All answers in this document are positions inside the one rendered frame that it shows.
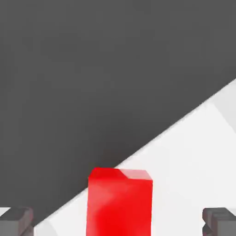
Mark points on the small red cube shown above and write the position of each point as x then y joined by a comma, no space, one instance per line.
119,204

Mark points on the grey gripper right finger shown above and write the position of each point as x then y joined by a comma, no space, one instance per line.
219,223

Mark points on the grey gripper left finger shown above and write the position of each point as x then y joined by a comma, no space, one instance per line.
15,221

